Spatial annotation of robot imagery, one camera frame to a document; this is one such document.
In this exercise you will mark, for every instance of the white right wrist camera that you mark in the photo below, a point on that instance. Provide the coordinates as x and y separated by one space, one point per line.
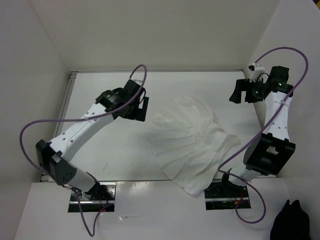
256 71

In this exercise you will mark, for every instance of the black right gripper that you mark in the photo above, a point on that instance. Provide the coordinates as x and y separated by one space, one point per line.
242 85

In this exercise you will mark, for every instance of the dark folded garment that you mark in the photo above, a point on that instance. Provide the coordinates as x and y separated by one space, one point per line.
292 223

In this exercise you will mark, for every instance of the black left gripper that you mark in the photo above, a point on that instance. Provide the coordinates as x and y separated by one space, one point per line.
140 114

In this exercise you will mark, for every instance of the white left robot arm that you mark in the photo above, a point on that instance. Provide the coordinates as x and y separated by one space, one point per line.
55 156

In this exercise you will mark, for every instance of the white pleated skirt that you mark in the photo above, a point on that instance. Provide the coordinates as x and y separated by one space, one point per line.
188 143

